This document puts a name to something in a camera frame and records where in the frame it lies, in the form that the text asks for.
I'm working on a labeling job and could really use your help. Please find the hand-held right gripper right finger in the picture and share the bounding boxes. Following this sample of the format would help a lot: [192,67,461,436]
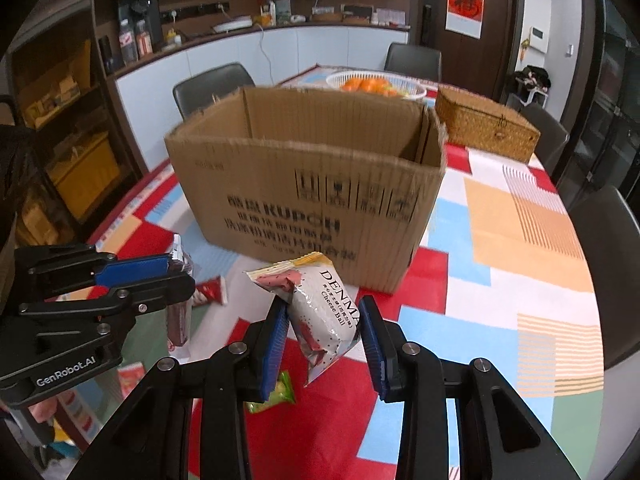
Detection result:
[358,295,567,480]

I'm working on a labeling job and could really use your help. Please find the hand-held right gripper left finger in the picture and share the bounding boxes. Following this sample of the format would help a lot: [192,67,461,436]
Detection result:
[67,299,292,480]

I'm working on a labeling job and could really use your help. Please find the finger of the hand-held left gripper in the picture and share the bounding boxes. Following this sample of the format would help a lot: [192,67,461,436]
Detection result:
[14,244,174,297]
[20,274,196,319]

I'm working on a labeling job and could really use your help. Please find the dark brown chocolate bar packet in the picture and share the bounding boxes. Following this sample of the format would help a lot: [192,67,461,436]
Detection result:
[166,234,195,361]

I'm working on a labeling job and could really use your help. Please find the white snack packet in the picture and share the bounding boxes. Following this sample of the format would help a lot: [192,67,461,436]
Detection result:
[243,251,362,387]

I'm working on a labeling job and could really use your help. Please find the brown cardboard box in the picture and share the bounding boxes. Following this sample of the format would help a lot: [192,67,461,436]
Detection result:
[164,85,448,295]

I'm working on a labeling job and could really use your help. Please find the person's left hand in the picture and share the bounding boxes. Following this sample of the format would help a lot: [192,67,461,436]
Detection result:
[27,397,58,428]

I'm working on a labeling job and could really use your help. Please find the green lollipop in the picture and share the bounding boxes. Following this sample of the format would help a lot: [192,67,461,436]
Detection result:
[245,370,297,415]

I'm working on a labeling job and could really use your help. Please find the red and white candy packet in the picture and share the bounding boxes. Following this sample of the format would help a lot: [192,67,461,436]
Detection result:
[192,276,228,307]

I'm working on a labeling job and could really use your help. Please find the red and white flat packet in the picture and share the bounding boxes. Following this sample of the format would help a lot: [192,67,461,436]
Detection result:
[116,362,147,401]

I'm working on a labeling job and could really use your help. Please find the yellow storage box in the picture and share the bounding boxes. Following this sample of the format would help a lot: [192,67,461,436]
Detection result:
[46,131,122,222]

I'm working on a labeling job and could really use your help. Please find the dark glass display cabinet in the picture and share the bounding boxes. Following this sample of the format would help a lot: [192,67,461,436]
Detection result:
[0,25,148,246]

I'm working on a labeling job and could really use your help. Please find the grey dining chair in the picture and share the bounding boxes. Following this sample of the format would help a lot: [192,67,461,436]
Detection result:
[384,42,443,82]
[520,102,571,173]
[172,62,257,122]
[567,185,640,371]

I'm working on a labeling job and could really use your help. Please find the clear bottle with red label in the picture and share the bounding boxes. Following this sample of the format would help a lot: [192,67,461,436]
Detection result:
[119,20,139,64]
[135,20,154,56]

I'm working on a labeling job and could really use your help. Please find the woven wicker basket with lid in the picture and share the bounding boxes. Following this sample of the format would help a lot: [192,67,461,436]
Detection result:
[435,85,542,164]

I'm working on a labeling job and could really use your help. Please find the white plastic fruit basket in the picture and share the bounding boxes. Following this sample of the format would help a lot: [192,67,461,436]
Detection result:
[325,71,428,104]

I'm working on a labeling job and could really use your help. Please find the white kitchen scale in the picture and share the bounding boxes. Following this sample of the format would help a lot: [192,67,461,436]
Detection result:
[212,17,254,33]

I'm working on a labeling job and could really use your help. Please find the pile of oranges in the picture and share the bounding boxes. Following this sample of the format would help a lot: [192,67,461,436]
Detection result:
[341,76,401,97]

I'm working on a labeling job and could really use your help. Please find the white lower cabinets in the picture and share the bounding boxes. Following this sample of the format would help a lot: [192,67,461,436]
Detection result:
[112,27,411,173]

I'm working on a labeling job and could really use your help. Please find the white stool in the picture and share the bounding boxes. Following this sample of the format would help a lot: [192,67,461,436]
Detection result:
[520,85,549,109]

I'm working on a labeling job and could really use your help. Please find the dark brown door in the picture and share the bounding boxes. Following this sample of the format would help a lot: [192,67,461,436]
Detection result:
[411,0,522,103]

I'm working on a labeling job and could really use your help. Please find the dark bag pile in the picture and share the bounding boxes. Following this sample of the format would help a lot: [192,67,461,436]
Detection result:
[515,65,552,90]

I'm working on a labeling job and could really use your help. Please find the black framed glass door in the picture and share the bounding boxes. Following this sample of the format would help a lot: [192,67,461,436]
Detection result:
[554,0,640,211]

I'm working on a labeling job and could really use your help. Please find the white power cable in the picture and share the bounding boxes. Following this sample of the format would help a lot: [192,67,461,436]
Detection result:
[257,25,276,86]

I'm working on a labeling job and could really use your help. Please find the red and white wall calendar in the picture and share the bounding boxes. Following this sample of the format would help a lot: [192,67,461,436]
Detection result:
[445,0,487,40]

